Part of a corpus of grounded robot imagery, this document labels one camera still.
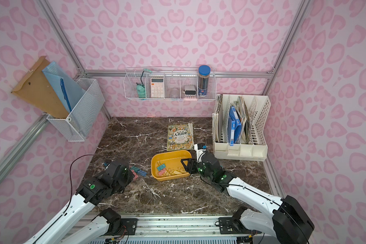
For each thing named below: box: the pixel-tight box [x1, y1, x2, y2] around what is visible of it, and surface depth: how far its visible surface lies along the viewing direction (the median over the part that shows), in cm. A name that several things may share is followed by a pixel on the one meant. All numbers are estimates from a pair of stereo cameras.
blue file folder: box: [227, 106, 242, 147], surface depth 90 cm
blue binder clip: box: [137, 169, 148, 177], surface depth 92 cm
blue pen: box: [59, 77, 73, 112], surface depth 68 cm
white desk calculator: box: [150, 77, 165, 99], surface depth 97 cm
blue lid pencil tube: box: [198, 65, 211, 98], surface depth 88 cm
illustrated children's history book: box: [166, 123, 195, 152], surface depth 109 cm
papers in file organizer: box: [212, 94, 252, 144], surface depth 94 cm
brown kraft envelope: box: [11, 55, 70, 119], surface depth 70 cm
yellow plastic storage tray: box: [150, 149, 193, 181], surface depth 94 cm
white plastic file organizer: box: [211, 94, 271, 162], surface depth 97 cm
